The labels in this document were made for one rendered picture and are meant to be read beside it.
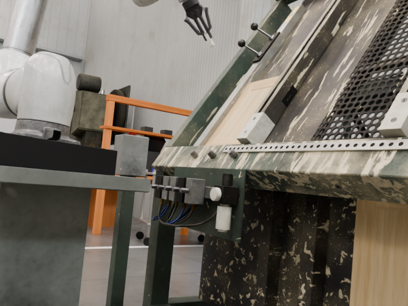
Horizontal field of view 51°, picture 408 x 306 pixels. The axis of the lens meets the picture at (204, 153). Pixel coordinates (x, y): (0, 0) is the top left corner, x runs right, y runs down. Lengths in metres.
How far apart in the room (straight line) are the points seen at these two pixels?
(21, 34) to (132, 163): 0.70
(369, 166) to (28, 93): 0.95
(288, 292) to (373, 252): 0.41
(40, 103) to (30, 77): 0.09
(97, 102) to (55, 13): 4.21
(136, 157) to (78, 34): 9.59
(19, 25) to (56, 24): 9.68
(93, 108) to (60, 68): 6.19
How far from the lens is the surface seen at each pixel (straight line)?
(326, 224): 1.49
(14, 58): 1.52
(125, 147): 1.89
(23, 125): 1.34
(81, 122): 7.48
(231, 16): 6.49
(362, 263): 1.40
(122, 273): 1.98
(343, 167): 1.13
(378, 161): 1.09
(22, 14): 1.60
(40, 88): 1.33
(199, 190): 1.51
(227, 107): 1.93
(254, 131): 1.54
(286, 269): 1.65
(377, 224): 1.36
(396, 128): 1.10
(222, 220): 1.41
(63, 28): 11.30
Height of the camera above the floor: 0.76
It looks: 4 degrees up
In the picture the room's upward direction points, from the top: 5 degrees clockwise
